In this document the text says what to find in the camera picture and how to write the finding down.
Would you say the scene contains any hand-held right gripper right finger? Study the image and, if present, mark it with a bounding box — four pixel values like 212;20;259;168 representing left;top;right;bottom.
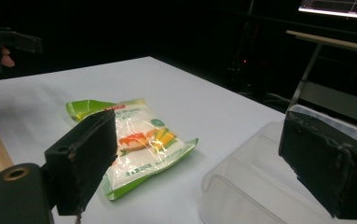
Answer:
278;109;357;220

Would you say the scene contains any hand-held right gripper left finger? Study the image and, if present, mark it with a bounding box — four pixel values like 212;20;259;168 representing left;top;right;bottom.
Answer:
44;108;118;217

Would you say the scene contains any green white food packet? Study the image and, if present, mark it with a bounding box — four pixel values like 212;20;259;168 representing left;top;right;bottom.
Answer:
65;98;199;202

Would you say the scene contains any clear plastic container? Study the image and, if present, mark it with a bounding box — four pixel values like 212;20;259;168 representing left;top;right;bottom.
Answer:
199;104;357;224

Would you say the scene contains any computer monitor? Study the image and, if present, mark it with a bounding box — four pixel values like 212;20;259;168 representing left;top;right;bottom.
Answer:
297;0;357;21

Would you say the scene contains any metal frame table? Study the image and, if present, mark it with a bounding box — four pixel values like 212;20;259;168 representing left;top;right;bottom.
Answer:
285;29;357;113

